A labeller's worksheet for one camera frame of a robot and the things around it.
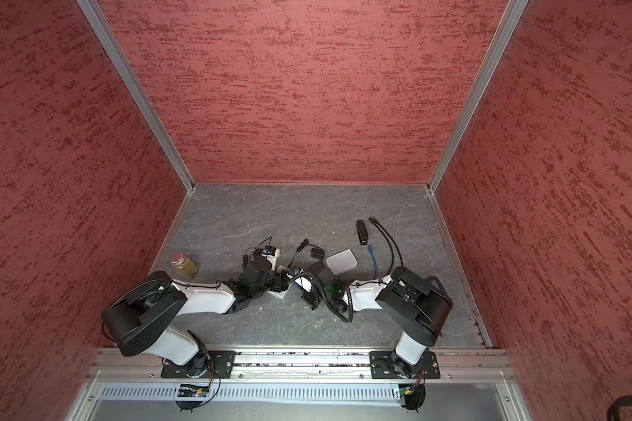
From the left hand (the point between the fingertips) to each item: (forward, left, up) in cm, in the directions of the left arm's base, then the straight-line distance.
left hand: (286, 277), depth 92 cm
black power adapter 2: (+10, +12, +1) cm, 15 cm away
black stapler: (+17, -29, +3) cm, 34 cm away
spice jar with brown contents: (0, +33, +8) cm, 34 cm away
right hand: (-4, -6, 0) cm, 7 cm away
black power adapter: (+9, -11, +3) cm, 15 cm away
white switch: (-6, +1, +9) cm, 11 cm away
